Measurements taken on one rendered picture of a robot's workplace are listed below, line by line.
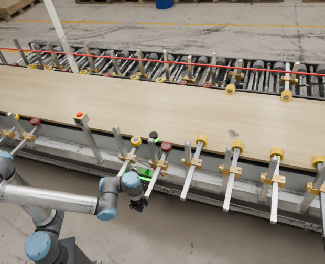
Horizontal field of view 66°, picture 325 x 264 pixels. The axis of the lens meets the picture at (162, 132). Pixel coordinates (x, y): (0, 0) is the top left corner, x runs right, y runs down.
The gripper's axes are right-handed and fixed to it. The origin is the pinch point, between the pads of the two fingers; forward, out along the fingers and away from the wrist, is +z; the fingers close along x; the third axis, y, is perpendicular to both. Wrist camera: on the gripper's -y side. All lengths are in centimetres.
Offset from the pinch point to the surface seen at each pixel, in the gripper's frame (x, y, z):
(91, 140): -53, -33, -16
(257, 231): 78, -46, 83
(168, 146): 2.0, -47.7, -7.9
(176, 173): 7, -45, 21
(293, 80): 85, -141, -14
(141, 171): -15.7, -31.7, 7.7
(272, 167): 71, -32, -26
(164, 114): -13, -81, -8
